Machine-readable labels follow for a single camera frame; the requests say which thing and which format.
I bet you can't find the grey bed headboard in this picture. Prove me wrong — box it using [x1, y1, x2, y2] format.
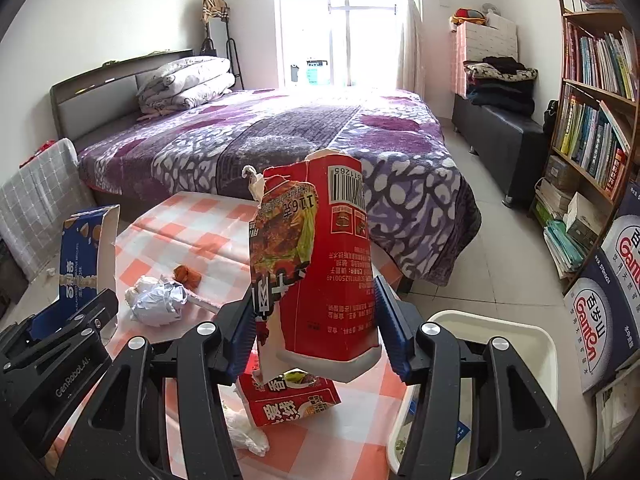
[49, 49, 195, 161]

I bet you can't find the white curtain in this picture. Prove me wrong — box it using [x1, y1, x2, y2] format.
[392, 0, 426, 96]

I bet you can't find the orange white checkered tablecloth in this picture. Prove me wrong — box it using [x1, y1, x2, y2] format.
[45, 190, 416, 480]

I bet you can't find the row of upright books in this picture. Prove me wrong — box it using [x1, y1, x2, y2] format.
[565, 25, 640, 101]
[557, 85, 633, 201]

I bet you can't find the stack of white papers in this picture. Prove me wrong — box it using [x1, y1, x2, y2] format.
[592, 360, 640, 471]

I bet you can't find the blue white carton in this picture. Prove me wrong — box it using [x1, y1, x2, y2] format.
[30, 205, 121, 346]

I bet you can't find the cream plastic bin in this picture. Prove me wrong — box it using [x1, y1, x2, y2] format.
[387, 310, 560, 480]

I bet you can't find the wooden bookshelf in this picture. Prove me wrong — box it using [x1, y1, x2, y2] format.
[530, 0, 640, 291]

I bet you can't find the pile of flat books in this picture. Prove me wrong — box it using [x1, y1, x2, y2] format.
[532, 155, 616, 281]

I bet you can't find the red yellow plush toy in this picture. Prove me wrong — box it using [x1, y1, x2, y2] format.
[450, 8, 488, 26]

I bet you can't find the plaid scarf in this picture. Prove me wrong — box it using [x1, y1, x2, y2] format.
[201, 0, 231, 23]

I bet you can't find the black coat rack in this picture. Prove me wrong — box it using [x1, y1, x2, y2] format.
[200, 15, 246, 91]

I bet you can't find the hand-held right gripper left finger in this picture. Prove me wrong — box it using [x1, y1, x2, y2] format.
[55, 287, 261, 480]

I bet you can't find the blue white cardboard box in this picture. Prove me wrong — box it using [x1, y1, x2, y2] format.
[600, 180, 640, 281]
[562, 245, 640, 396]

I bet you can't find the folded floral quilt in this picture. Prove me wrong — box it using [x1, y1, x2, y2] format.
[136, 56, 236, 115]

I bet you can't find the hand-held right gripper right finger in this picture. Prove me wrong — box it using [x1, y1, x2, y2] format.
[372, 275, 586, 480]

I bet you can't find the pink drawer cabinet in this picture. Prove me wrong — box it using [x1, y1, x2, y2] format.
[452, 20, 521, 98]

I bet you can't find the red cloth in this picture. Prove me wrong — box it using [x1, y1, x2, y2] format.
[20, 140, 57, 168]

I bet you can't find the bed with purple blanket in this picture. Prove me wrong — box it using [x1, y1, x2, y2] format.
[77, 87, 483, 283]

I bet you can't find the grey checkered cloth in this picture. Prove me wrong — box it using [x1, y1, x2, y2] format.
[0, 137, 98, 281]

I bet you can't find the white tissue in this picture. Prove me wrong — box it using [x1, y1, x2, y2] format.
[220, 395, 271, 458]

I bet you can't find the green plastic basket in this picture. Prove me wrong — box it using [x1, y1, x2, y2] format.
[305, 58, 331, 86]

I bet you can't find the flattened red carton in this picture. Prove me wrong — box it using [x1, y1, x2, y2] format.
[235, 367, 343, 428]

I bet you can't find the stack of folded clothes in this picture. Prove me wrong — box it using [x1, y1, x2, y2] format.
[462, 56, 538, 116]

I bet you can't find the torn tall red carton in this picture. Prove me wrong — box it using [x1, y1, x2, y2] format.
[248, 150, 386, 383]

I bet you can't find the black bench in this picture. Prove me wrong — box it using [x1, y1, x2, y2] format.
[451, 94, 548, 206]

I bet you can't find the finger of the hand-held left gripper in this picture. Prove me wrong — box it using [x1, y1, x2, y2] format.
[30, 287, 121, 348]

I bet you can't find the orange peel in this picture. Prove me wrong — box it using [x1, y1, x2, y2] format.
[172, 266, 202, 288]

